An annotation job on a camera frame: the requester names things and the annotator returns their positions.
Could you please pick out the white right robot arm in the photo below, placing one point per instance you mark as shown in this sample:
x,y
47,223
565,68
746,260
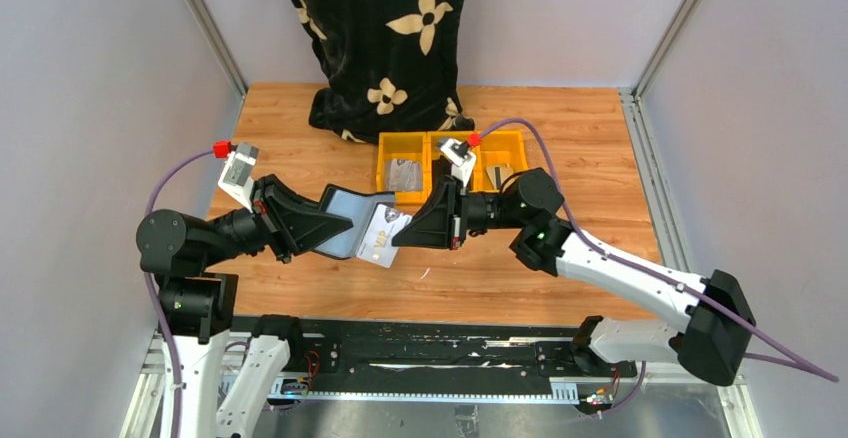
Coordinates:
x,y
702,323

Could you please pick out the yellow plastic bin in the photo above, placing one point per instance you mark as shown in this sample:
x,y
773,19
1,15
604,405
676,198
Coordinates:
x,y
499,147

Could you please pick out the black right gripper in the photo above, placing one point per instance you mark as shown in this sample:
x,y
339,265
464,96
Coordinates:
x,y
442,222

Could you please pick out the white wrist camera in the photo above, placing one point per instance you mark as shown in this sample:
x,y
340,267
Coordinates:
x,y
235,178
462,160

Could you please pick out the aluminium frame rail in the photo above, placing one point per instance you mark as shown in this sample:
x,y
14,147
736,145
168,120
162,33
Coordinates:
x,y
211,31

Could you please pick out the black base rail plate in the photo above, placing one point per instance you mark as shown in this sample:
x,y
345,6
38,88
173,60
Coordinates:
x,y
350,360

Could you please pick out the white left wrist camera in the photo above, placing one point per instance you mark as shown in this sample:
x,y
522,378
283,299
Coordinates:
x,y
235,178

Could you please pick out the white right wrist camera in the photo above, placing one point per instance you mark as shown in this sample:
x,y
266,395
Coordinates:
x,y
462,160

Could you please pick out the black floral blanket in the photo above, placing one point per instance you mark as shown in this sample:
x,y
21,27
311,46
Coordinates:
x,y
391,66

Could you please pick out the white VIP credit card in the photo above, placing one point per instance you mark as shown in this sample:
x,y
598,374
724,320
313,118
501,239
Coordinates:
x,y
376,245

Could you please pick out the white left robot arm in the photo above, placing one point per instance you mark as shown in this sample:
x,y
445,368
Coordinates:
x,y
196,307

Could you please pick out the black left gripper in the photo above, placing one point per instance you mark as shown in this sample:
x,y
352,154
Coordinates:
x,y
298,227

